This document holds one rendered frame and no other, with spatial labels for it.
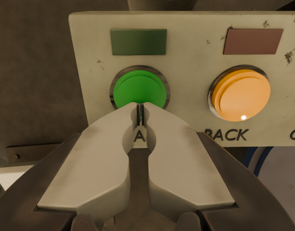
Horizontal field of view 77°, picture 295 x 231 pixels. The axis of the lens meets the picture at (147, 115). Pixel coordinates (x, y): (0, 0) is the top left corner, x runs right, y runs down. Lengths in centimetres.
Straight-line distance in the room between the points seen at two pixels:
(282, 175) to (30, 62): 85
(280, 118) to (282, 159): 24
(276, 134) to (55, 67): 75
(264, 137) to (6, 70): 87
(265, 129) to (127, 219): 85
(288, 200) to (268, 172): 8
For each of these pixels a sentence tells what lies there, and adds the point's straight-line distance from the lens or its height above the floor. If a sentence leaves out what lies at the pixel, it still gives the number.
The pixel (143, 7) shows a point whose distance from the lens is 29.
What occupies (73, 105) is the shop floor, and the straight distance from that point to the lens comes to 80.
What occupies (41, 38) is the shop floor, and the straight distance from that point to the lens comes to 85.
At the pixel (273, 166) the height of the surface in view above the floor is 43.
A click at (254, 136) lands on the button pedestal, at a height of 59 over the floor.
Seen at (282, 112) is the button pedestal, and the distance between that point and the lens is 19.
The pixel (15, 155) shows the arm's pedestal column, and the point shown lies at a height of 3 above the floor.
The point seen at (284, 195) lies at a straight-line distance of 46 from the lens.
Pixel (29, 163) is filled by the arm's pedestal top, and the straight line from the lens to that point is 82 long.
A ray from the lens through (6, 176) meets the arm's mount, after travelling 79.
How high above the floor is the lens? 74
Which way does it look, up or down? 79 degrees down
